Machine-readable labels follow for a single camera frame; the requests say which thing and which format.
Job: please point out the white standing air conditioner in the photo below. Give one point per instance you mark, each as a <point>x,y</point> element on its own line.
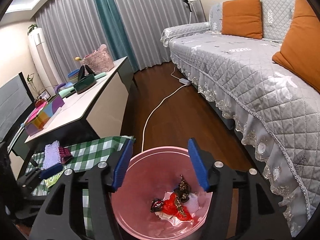
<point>41,55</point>

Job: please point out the dark sequined wrapper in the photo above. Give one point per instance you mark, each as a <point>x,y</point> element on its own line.
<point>183,192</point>

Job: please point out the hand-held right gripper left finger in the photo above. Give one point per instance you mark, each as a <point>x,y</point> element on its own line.
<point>122,167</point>

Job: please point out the red plastic bag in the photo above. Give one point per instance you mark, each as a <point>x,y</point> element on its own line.
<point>171,208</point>

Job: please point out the dark television stand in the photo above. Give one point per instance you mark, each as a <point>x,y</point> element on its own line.
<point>18,145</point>

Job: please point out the small green plant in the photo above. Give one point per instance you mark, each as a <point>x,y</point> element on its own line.
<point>33,27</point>

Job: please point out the teal curtain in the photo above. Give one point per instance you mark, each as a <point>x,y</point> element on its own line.
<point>110,17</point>

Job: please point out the grey quilted sofa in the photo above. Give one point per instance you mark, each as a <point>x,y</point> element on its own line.
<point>237,80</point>

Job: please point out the yellow flower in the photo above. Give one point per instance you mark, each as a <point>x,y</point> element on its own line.
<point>77,58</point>

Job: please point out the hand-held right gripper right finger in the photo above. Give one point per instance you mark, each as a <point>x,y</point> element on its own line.
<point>198,167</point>

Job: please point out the white power strip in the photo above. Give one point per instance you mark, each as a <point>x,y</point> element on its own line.
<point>185,81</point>

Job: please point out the white foam net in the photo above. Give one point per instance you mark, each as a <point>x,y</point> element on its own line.
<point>193,203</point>

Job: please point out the pink flat box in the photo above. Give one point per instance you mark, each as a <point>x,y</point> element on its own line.
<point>37,111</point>

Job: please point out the red teapot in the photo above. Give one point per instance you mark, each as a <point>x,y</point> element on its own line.
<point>40,103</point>

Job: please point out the pink lace basket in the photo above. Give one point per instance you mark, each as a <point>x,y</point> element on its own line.
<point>98,61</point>

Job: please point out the colourful storage box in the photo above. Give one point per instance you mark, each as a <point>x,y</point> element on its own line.
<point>47,112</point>

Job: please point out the orange cushion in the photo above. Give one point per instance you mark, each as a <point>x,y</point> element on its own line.
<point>241,17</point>
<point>302,45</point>

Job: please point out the white top coffee table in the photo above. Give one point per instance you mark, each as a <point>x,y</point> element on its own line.
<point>82,105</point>

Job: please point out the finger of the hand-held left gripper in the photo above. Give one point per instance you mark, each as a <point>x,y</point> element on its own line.
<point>51,173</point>

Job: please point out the bamboo plant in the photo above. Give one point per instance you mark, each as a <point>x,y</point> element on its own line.
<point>32,80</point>

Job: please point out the pink plastic bin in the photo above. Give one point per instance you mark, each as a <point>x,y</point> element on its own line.
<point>155,175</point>

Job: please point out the television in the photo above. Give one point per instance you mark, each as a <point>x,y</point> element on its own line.
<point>12,105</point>

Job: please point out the mint green cloth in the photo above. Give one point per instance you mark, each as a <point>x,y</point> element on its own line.
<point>66,92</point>

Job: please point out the purple foam net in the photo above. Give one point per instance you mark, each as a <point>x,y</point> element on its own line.
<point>51,156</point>

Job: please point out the black red snack wrapper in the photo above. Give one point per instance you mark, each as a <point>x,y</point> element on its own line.
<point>156,205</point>

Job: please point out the grey curtain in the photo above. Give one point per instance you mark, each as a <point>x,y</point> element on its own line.
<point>70,25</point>
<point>150,17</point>

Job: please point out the white floor lamp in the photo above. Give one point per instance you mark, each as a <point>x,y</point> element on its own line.
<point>191,1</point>

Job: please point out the magenta snack wrapper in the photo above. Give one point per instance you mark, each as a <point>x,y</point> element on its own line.
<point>64,152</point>

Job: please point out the photo frame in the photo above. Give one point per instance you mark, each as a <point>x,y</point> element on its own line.
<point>45,95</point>

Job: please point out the stack of coloured bowls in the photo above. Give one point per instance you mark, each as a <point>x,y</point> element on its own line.
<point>72,75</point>

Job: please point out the green checked tablecloth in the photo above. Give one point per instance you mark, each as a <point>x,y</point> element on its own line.
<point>92,150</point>

